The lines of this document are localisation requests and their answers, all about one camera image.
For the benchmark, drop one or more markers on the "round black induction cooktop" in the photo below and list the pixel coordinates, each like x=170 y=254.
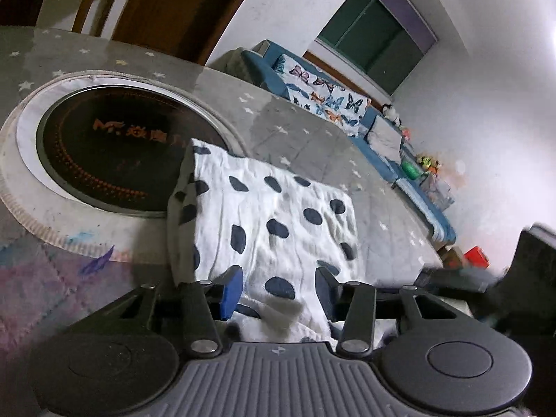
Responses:
x=119 y=148

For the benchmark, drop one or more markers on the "white navy polka dot garment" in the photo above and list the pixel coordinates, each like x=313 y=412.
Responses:
x=279 y=227

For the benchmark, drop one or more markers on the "red plastic stool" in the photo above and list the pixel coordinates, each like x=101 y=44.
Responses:
x=477 y=258

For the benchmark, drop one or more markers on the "blue sofa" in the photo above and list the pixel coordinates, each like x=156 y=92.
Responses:
x=255 y=66

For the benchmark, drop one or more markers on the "grey square cushion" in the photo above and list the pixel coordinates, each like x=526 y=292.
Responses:
x=385 y=140

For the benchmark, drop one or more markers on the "dark green window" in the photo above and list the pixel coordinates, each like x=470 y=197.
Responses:
x=385 y=44

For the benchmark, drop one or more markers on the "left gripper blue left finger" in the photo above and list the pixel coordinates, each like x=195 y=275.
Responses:
x=214 y=299

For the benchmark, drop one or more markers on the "green toy on sofa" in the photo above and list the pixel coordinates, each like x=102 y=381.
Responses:
x=412 y=171

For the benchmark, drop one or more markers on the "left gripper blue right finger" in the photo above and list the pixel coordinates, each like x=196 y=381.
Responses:
x=344 y=301

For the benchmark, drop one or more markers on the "black white plush toy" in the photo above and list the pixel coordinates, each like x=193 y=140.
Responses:
x=391 y=114

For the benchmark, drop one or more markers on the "butterfly print pillow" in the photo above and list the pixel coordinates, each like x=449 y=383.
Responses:
x=332 y=102

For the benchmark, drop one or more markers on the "brown wooden door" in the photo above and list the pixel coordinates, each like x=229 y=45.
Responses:
x=187 y=29

